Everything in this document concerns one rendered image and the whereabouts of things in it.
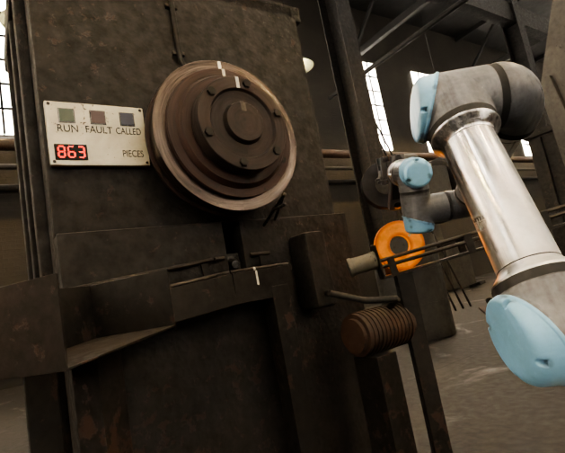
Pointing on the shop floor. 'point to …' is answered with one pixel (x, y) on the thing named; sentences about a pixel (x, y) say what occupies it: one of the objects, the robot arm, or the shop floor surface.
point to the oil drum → (443, 316)
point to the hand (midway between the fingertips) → (384, 179)
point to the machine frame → (180, 221)
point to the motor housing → (382, 373)
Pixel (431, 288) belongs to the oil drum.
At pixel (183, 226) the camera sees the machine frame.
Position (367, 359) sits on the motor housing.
